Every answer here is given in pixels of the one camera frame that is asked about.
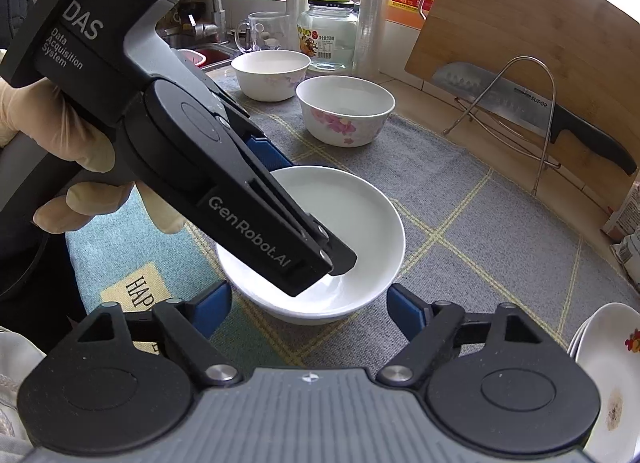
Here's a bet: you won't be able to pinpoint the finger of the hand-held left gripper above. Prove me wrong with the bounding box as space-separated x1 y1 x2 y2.
212 92 296 175
199 120 359 299

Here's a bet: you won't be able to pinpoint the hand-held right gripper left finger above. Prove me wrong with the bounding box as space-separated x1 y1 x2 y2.
75 280 243 387

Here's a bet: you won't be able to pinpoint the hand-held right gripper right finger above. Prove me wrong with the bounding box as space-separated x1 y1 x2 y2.
376 284 545 387

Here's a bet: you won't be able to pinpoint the white bowl pink flowers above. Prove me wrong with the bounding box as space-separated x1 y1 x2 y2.
231 50 312 103
215 166 407 326
296 74 397 148

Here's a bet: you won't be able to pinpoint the white plate fruit print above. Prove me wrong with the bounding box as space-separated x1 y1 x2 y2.
567 323 591 360
571 313 608 364

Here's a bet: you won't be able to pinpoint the person's left hand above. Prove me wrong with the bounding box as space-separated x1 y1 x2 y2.
0 76 187 237

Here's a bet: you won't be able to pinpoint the red plastic basin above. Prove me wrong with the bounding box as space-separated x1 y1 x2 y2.
172 46 210 70

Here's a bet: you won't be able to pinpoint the steel sink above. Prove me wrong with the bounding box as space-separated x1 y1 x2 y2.
155 23 241 71

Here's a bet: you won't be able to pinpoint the grey teal checked table mat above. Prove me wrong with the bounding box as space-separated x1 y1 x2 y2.
65 70 640 384

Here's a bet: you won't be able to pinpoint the metal faucet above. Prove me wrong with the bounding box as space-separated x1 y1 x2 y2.
187 0 232 44

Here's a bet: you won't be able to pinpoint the clear glass mug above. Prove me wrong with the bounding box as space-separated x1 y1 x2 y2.
235 10 292 55

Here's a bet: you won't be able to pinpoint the glass jar green lid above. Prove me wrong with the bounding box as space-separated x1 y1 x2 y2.
297 0 362 73

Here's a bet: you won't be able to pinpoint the person's white garment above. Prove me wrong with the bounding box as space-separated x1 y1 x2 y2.
0 325 49 450

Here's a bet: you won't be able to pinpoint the bamboo cutting board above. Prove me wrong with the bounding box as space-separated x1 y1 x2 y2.
404 0 640 154

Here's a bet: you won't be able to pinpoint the santoku knife black handle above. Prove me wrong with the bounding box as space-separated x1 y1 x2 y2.
432 62 638 176

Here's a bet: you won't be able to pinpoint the metal wire rack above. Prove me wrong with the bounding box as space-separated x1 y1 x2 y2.
444 56 562 196

